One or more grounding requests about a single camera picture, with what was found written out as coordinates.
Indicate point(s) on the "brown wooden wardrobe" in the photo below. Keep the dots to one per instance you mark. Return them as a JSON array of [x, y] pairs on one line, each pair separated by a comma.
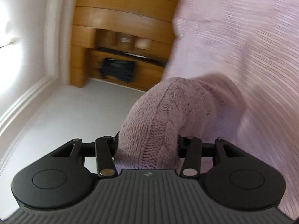
[[108, 29]]

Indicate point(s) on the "white pink box on shelf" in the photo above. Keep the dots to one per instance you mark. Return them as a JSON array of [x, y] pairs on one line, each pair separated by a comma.
[[142, 43]]

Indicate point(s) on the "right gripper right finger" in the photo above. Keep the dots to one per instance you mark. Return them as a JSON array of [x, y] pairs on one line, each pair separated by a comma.
[[229, 175]]

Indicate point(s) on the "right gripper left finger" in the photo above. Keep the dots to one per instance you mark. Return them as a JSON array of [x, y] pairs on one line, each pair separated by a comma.
[[66, 175]]

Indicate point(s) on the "black hanging garment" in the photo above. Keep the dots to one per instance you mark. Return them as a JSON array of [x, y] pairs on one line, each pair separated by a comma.
[[120, 69]]

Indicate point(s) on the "lilac knitted cardigan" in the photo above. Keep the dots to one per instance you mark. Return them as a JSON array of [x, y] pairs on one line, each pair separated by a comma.
[[204, 107]]

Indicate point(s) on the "pink checked bed sheet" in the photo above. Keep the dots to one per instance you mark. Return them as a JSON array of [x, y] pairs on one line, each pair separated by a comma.
[[255, 44]]

